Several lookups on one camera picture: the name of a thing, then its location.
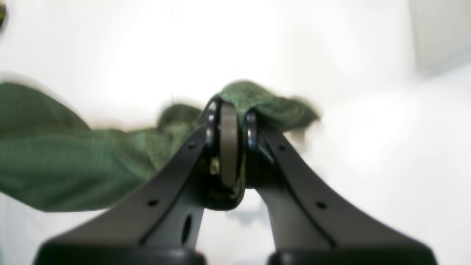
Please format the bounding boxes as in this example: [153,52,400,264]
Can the dark green t-shirt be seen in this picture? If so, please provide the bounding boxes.
[0,81,320,212]

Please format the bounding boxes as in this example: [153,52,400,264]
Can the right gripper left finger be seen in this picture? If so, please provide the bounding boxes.
[34,100,244,265]

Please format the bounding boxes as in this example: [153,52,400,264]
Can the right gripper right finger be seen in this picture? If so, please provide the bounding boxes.
[245,110,437,265]

